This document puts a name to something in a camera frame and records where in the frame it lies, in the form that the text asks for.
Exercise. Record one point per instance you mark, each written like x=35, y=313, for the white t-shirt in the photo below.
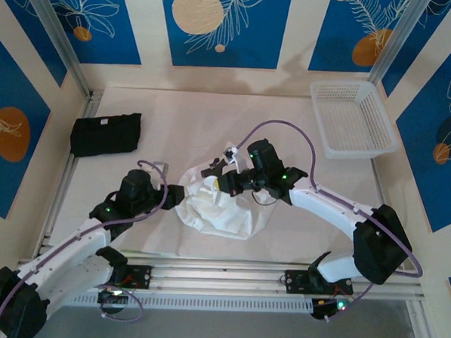
x=223, y=214

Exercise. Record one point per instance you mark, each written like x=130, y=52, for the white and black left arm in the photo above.
x=66, y=255

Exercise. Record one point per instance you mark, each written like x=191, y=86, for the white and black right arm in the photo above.
x=322, y=208

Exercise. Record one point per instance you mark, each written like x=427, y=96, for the folded black t-shirt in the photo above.
x=106, y=136

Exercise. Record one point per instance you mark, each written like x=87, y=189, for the white perforated plastic basket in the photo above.
x=349, y=118

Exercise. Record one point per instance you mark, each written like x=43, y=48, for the black controller box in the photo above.
x=326, y=308
x=111, y=297

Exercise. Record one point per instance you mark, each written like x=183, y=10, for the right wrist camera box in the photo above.
x=235, y=160

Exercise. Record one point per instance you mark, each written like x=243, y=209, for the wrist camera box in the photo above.
x=235, y=160
x=160, y=170

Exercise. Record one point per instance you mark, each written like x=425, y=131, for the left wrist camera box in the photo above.
x=160, y=170

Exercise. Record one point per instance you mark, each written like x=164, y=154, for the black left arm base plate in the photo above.
x=140, y=276

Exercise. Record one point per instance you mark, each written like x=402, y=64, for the aluminium rail frame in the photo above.
x=220, y=274

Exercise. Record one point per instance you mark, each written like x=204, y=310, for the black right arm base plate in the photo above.
x=297, y=282

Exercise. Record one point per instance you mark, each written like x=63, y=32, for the aluminium corner post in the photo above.
x=55, y=27
x=398, y=38

